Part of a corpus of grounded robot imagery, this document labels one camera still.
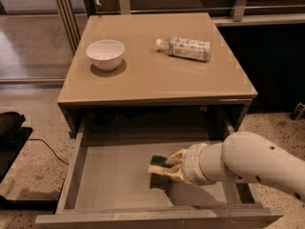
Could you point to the metal rail shelf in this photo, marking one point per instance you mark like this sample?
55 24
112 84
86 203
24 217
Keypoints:
223 12

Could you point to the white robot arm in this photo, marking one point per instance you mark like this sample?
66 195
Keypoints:
243 157

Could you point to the plastic bottle with label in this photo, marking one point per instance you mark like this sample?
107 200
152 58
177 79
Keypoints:
187 48

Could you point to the beige cabinet with counter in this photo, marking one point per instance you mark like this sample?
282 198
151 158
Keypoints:
149 77

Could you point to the green and yellow sponge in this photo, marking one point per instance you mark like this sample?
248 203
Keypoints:
159 161

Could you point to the small dark object on floor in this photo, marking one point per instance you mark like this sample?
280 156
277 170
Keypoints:
298 112

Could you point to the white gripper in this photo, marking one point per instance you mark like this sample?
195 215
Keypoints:
192 164

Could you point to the white bowl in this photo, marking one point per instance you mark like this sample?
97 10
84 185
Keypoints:
106 55

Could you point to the open grey top drawer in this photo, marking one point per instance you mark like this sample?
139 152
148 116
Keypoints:
108 187

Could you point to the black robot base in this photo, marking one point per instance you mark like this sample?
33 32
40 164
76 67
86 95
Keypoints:
13 137

